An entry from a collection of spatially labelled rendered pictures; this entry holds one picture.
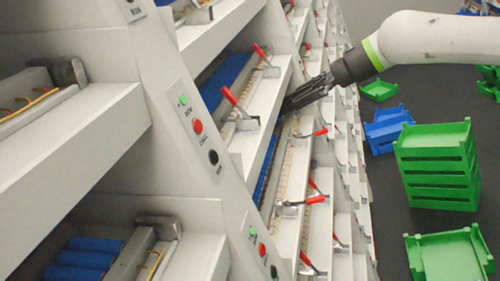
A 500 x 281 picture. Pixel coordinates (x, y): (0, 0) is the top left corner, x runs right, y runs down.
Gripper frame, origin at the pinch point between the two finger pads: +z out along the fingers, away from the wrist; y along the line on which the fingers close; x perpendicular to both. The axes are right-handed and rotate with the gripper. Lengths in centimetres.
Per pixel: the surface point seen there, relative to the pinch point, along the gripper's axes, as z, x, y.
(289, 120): 0.2, 3.6, 2.4
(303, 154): -2.9, 8.3, 16.0
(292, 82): -4.2, -2.9, -6.7
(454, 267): -12, 99, -20
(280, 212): -1.0, 6.2, 38.8
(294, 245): -3.4, 8.7, 46.3
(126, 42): -14, -32, 64
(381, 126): 2, 92, -144
